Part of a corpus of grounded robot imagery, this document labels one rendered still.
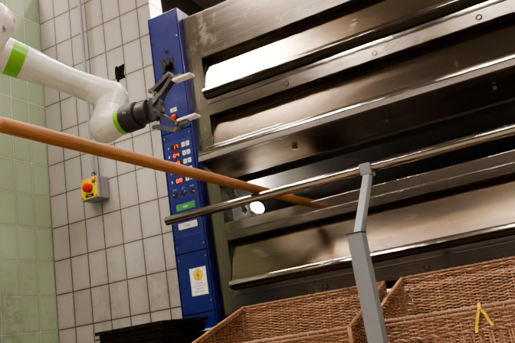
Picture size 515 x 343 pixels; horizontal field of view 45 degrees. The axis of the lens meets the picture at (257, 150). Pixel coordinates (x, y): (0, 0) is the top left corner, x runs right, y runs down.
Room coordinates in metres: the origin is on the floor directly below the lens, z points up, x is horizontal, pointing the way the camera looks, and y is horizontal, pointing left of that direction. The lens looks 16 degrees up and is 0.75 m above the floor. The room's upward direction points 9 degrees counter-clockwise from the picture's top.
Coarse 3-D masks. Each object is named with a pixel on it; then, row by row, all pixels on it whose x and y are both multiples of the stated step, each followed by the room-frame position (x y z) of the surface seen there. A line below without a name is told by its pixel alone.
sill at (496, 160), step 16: (480, 160) 1.98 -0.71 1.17; (496, 160) 1.96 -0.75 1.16; (512, 160) 1.94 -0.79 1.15; (416, 176) 2.07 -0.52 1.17; (432, 176) 2.05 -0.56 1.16; (448, 176) 2.03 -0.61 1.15; (352, 192) 2.17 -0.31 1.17; (384, 192) 2.13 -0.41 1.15; (288, 208) 2.28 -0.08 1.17; (304, 208) 2.26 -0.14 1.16; (320, 208) 2.23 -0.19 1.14; (240, 224) 2.37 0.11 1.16; (256, 224) 2.34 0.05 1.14
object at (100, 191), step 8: (96, 176) 2.58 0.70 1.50; (104, 176) 2.62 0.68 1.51; (80, 184) 2.62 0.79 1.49; (96, 184) 2.58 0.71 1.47; (104, 184) 2.61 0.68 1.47; (88, 192) 2.60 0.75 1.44; (96, 192) 2.58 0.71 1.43; (104, 192) 2.61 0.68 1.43; (88, 200) 2.61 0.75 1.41; (96, 200) 2.62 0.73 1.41
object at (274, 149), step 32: (512, 64) 1.78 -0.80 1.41; (416, 96) 1.91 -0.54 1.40; (448, 96) 1.93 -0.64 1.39; (480, 96) 1.94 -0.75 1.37; (512, 96) 1.95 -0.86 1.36; (320, 128) 2.07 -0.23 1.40; (352, 128) 2.09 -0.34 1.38; (384, 128) 2.10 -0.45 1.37; (224, 160) 2.26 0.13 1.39; (256, 160) 2.28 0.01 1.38; (288, 160) 2.30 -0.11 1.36
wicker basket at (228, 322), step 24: (384, 288) 2.10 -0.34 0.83; (240, 312) 2.32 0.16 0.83; (264, 312) 2.31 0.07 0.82; (288, 312) 2.27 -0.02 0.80; (336, 312) 2.19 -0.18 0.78; (360, 312) 1.82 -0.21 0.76; (216, 336) 2.15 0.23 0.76; (240, 336) 2.30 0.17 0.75; (264, 336) 2.29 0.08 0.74; (288, 336) 1.78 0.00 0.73; (312, 336) 1.75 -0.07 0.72; (336, 336) 1.73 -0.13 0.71; (360, 336) 1.79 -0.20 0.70
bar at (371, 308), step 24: (456, 144) 1.65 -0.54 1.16; (360, 168) 1.76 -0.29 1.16; (264, 192) 1.91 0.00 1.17; (288, 192) 1.88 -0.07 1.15; (360, 192) 1.70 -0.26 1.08; (192, 216) 2.02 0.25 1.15; (360, 216) 1.63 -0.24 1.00; (360, 240) 1.55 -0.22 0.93; (360, 264) 1.56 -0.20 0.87; (360, 288) 1.56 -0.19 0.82; (384, 336) 1.56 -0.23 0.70
